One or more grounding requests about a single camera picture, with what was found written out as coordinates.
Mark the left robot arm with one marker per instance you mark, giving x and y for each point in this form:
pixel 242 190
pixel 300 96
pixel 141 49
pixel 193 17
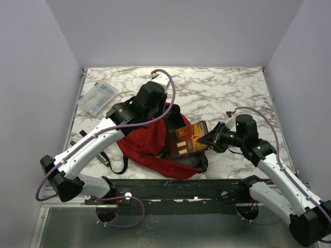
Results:
pixel 63 170

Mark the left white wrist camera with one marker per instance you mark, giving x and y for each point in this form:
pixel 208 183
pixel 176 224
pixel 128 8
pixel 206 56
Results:
pixel 161 79

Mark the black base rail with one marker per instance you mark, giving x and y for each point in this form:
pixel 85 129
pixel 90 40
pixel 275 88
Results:
pixel 175 197

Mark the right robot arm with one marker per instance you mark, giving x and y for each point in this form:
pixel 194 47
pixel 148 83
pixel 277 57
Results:
pixel 306 214

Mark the clear plastic storage box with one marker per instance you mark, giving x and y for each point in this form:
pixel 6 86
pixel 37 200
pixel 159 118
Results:
pixel 97 97

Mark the red student backpack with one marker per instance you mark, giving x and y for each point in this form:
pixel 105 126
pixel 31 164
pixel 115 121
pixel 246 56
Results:
pixel 147 147

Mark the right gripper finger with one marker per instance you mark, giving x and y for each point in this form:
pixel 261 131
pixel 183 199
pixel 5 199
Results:
pixel 220 148
pixel 213 137

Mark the dark brown book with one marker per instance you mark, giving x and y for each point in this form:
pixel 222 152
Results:
pixel 184 141

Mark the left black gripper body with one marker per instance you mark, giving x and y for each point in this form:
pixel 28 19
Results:
pixel 159 110

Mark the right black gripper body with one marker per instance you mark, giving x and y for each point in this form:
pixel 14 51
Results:
pixel 232 138

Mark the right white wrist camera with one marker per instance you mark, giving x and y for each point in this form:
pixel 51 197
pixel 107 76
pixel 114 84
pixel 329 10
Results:
pixel 230 122

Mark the black metal bracket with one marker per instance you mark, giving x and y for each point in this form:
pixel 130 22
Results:
pixel 102 155

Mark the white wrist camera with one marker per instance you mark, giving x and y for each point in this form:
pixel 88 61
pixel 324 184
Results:
pixel 230 122
pixel 161 79

